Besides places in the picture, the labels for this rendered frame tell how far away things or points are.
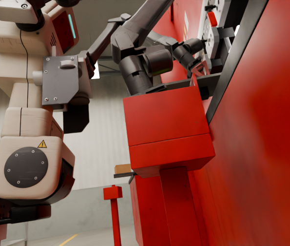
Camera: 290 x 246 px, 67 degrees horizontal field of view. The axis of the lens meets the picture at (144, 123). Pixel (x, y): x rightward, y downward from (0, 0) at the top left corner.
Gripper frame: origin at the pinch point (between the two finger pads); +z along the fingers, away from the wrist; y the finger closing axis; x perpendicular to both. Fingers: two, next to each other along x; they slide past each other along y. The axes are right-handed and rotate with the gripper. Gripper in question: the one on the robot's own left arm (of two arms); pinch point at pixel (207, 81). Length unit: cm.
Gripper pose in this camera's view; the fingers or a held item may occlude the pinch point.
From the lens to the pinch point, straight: 92.9
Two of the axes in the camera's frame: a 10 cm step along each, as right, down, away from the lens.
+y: 1.4, 3.2, 9.4
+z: 5.7, 7.5, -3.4
